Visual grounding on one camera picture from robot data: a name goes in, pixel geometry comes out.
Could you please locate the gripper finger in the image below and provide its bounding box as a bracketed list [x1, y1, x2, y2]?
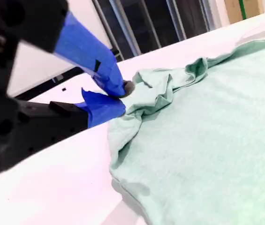
[0, 0, 136, 98]
[17, 88, 126, 154]

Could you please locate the pale green T-shirt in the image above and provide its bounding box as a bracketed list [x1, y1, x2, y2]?
[108, 38, 265, 225]

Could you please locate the brown cardboard box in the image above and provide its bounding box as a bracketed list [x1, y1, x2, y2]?
[225, 0, 264, 24]

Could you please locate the dark window with metal frame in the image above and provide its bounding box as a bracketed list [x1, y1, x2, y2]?
[92, 0, 217, 62]

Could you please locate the green strap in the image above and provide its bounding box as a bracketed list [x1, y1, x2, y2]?
[238, 0, 247, 21]

